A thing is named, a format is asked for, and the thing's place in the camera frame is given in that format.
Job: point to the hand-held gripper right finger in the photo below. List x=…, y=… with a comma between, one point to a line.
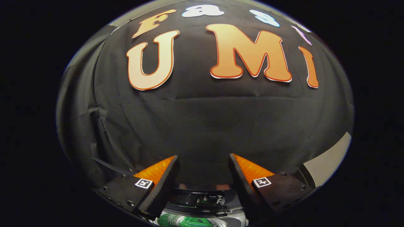
x=243, y=186

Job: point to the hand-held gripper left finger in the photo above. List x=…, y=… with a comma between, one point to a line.
x=165, y=186

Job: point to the grey washing machine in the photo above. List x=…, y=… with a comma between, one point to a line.
x=235, y=219

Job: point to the green polo shirt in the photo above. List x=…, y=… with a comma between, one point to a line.
x=195, y=222

